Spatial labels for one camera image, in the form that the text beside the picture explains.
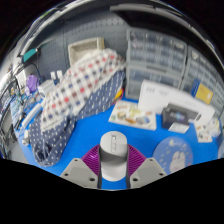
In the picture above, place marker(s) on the red blue checkered cloth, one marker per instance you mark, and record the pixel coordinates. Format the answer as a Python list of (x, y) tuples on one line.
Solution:
[(80, 86)]

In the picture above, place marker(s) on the food sticker sheet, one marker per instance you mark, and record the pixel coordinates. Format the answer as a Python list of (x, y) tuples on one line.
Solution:
[(133, 115)]

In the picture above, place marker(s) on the grey and white computer mouse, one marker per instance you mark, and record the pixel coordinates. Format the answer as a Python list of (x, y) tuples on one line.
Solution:
[(113, 156)]

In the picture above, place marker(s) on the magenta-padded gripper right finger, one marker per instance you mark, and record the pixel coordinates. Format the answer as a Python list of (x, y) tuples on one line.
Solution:
[(146, 173)]

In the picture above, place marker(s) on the clear plastic bag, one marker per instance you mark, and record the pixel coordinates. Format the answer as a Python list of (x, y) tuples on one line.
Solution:
[(214, 126)]

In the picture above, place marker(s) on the round blue rabbit mouse pad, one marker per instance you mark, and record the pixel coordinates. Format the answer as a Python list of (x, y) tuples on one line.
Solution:
[(173, 155)]

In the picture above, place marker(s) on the navy polka dot cloth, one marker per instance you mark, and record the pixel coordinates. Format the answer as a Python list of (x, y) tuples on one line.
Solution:
[(53, 140)]

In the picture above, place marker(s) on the yellow object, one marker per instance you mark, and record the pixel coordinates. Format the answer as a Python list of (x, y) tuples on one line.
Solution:
[(118, 95)]

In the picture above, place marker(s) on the dark shelf unit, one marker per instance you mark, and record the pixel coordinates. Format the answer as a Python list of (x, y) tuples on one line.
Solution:
[(150, 10)]

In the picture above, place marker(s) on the beige woven basket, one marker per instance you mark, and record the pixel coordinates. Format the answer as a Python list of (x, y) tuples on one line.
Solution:
[(83, 48)]

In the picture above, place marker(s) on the small black product box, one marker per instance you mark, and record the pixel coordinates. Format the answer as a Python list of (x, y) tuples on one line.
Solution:
[(176, 116)]

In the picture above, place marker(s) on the purple object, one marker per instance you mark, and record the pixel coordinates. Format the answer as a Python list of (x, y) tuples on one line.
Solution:
[(32, 83)]

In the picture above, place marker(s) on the white keyboard packaging box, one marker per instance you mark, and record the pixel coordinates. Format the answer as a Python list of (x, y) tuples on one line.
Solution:
[(153, 95)]

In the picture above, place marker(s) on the grey pegboard panel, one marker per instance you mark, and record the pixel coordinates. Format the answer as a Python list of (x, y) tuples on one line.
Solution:
[(113, 33)]

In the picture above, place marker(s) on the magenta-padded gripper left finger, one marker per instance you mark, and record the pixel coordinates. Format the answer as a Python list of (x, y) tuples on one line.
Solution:
[(80, 173)]

